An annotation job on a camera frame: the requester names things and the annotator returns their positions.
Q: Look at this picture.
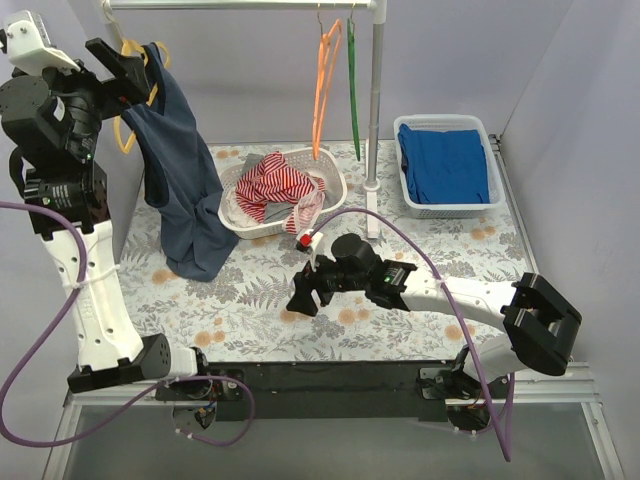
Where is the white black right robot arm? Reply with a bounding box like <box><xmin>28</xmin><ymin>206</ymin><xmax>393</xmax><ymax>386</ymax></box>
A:
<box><xmin>286</xmin><ymin>232</ymin><xmax>582</xmax><ymax>398</ymax></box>

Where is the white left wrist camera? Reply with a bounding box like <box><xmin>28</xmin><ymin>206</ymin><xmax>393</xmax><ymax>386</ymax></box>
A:
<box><xmin>1</xmin><ymin>10</ymin><xmax>81</xmax><ymax>76</ymax></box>

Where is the blue folded cloth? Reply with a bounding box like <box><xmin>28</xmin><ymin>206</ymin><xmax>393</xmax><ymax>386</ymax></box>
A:
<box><xmin>397</xmin><ymin>124</ymin><xmax>490</xmax><ymax>205</ymax></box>

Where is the green clothes hanger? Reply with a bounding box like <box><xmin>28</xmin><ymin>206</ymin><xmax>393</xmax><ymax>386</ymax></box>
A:
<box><xmin>347</xmin><ymin>5</ymin><xmax>361</xmax><ymax>161</ymax></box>

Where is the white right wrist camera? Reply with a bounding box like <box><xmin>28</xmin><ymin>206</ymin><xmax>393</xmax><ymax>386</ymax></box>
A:
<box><xmin>295</xmin><ymin>229</ymin><xmax>324</xmax><ymax>271</ymax></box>

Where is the red white striped garment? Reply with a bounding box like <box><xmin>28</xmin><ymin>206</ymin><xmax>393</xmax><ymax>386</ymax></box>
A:
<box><xmin>235</xmin><ymin>152</ymin><xmax>326</xmax><ymax>234</ymax></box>

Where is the white oval laundry basket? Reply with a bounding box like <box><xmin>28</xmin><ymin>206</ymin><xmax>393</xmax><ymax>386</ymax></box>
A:
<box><xmin>219</xmin><ymin>147</ymin><xmax>347</xmax><ymax>240</ymax></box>

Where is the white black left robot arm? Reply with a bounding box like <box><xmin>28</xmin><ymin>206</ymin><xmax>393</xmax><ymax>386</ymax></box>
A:
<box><xmin>1</xmin><ymin>34</ymin><xmax>213</xmax><ymax>400</ymax></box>

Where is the floral table mat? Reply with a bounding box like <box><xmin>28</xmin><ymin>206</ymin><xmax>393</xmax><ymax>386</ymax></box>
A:
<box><xmin>119</xmin><ymin>141</ymin><xmax>531</xmax><ymax>363</ymax></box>

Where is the yellow clothes hanger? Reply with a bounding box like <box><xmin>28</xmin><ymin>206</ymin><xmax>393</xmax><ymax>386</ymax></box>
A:
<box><xmin>104</xmin><ymin>9</ymin><xmax>172</xmax><ymax>154</ymax></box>

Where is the grey garment in basket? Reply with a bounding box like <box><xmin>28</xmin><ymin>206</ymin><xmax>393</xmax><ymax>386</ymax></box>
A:
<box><xmin>242</xmin><ymin>153</ymin><xmax>294</xmax><ymax>223</ymax></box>

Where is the silver clothes rack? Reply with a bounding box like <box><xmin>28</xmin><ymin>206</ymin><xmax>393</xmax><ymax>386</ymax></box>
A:
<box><xmin>100</xmin><ymin>0</ymin><xmax>387</xmax><ymax>213</ymax></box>

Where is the white rectangular basket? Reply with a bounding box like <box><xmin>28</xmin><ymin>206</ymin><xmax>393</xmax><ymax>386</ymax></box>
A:
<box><xmin>394</xmin><ymin>114</ymin><xmax>506</xmax><ymax>219</ymax></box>

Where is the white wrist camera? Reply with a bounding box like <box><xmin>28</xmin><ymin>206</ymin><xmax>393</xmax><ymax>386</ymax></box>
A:
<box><xmin>1</xmin><ymin>10</ymin><xmax>81</xmax><ymax>76</ymax></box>
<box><xmin>295</xmin><ymin>229</ymin><xmax>324</xmax><ymax>271</ymax></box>

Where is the orange clothes hanger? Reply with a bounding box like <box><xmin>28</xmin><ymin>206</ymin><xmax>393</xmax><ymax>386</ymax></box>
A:
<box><xmin>311</xmin><ymin>2</ymin><xmax>343</xmax><ymax>160</ymax></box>

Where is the navy blue tank top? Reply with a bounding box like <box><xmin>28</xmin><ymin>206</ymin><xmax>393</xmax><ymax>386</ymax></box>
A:
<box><xmin>122</xmin><ymin>43</ymin><xmax>238</xmax><ymax>282</ymax></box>

